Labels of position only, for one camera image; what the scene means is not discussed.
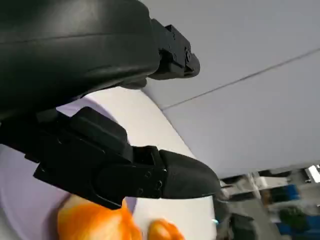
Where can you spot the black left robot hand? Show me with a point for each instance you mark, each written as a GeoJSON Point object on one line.
{"type": "Point", "coordinates": [75, 50]}

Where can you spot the orange toy bread roll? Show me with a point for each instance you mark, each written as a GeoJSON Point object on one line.
{"type": "Point", "coordinates": [165, 231]}
{"type": "Point", "coordinates": [95, 222]}

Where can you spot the lilac plate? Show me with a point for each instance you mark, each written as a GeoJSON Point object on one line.
{"type": "Point", "coordinates": [25, 205]}

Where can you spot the grey partition panel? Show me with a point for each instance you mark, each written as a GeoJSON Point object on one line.
{"type": "Point", "coordinates": [250, 130]}
{"type": "Point", "coordinates": [237, 37]}

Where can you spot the white workshop desk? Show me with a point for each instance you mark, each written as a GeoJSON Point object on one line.
{"type": "Point", "coordinates": [270, 178]}

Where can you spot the dark grey workshop machine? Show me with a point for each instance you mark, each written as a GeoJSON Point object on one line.
{"type": "Point", "coordinates": [237, 220]}

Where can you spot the blue workshop bins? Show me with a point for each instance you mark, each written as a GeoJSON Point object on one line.
{"type": "Point", "coordinates": [287, 193]}

